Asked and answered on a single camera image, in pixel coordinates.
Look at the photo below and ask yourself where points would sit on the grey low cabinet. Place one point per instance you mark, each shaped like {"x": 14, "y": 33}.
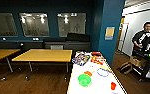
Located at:
{"x": 66, "y": 45}

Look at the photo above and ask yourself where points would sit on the colourful items pile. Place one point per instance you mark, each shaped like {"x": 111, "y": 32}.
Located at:
{"x": 80, "y": 59}

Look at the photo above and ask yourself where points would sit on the dark interior window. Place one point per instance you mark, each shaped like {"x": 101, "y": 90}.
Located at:
{"x": 34, "y": 24}
{"x": 71, "y": 24}
{"x": 2, "y": 24}

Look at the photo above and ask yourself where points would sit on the red orange snack box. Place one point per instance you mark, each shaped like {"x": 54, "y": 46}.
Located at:
{"x": 97, "y": 60}

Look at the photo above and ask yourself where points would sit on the small orange bowl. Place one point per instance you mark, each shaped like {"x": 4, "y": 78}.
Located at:
{"x": 88, "y": 73}

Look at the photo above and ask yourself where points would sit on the wooden office table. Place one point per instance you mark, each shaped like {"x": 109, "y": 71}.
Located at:
{"x": 42, "y": 55}

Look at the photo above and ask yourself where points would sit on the green plastic bowl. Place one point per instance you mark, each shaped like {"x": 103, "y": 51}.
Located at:
{"x": 84, "y": 80}

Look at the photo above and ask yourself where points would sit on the blue rimmed white bowl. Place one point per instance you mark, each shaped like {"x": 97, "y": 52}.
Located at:
{"x": 102, "y": 71}

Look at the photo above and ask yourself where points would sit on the brown bag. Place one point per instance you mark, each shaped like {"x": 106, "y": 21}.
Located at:
{"x": 126, "y": 68}

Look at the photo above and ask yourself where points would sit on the cardboard box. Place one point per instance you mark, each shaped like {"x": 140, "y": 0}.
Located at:
{"x": 137, "y": 61}

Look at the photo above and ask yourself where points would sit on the man in dark shirt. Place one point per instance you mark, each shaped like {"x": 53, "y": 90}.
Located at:
{"x": 143, "y": 35}

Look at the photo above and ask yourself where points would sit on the black wheeled cart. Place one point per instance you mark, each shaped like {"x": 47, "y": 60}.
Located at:
{"x": 147, "y": 65}

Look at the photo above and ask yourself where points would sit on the yellow wall sign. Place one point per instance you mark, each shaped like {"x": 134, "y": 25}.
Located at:
{"x": 109, "y": 33}

